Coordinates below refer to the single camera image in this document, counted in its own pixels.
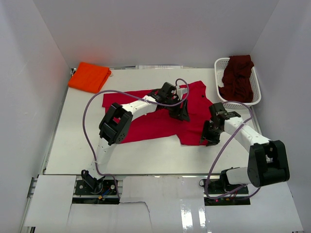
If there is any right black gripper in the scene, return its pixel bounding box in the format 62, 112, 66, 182
199, 120, 223, 147

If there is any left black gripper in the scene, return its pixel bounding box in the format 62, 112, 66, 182
164, 98, 190, 122

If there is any bright red t shirt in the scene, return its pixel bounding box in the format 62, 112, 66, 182
101, 81, 214, 146

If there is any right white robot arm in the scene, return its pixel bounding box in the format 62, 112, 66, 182
201, 102, 290, 194

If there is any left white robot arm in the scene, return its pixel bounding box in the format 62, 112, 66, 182
81, 82, 190, 194

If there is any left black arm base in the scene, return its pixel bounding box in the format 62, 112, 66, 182
72, 179, 121, 205

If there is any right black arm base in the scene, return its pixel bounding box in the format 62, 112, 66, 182
204, 175, 251, 206

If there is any dark maroon t shirt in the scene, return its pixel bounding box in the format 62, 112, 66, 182
219, 55, 254, 103

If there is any white printed label strip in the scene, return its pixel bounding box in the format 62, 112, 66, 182
135, 65, 183, 69

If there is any white plastic basket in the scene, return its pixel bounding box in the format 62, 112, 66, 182
214, 57, 261, 109

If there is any folded orange t shirt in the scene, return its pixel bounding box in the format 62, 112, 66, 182
68, 62, 112, 94

